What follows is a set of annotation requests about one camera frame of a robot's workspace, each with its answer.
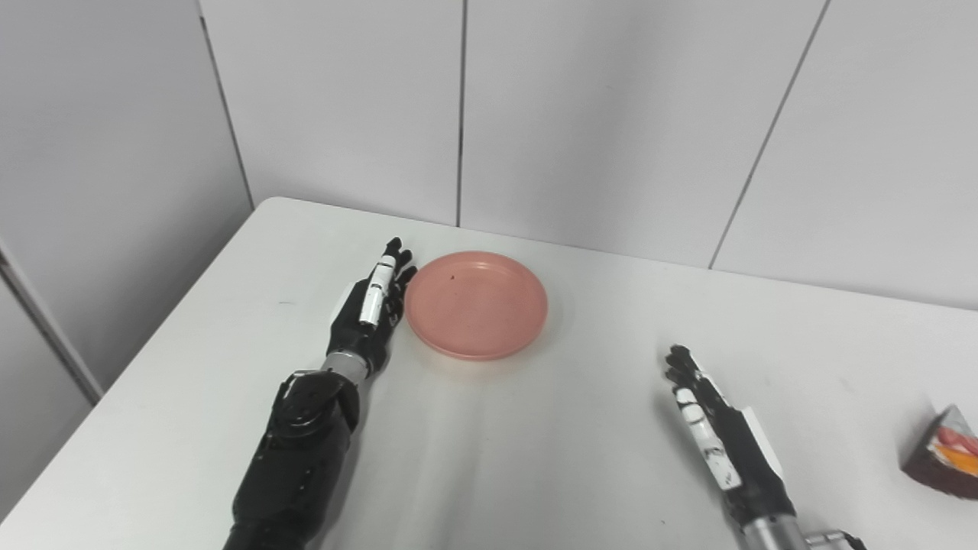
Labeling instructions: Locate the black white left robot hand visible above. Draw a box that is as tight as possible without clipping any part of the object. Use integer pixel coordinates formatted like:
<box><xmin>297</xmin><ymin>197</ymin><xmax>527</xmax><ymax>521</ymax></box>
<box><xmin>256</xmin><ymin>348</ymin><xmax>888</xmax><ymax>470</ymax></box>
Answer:
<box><xmin>327</xmin><ymin>238</ymin><xmax>418</xmax><ymax>375</ymax></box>

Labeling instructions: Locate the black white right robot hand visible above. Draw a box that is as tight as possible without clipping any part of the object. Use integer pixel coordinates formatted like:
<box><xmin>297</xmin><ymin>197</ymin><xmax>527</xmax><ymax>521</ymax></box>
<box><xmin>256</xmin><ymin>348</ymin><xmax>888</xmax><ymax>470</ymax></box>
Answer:
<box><xmin>663</xmin><ymin>345</ymin><xmax>797</xmax><ymax>528</ymax></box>

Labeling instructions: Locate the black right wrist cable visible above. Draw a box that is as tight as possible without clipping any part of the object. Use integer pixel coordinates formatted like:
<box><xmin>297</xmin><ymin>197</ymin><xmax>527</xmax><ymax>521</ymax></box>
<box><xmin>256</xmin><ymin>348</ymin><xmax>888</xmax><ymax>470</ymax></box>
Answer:
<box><xmin>805</xmin><ymin>529</ymin><xmax>869</xmax><ymax>550</ymax></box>

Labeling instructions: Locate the chocolate cake slice with fruit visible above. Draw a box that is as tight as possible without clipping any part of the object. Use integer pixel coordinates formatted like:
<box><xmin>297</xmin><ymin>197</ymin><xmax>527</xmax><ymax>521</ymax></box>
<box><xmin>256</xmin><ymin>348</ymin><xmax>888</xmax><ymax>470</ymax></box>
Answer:
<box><xmin>900</xmin><ymin>405</ymin><xmax>978</xmax><ymax>501</ymax></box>

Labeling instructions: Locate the pink round plate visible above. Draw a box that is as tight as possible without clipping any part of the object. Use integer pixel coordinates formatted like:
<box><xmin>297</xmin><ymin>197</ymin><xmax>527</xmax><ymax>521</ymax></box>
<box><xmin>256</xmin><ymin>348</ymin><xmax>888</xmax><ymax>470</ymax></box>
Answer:
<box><xmin>405</xmin><ymin>251</ymin><xmax>549</xmax><ymax>361</ymax></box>

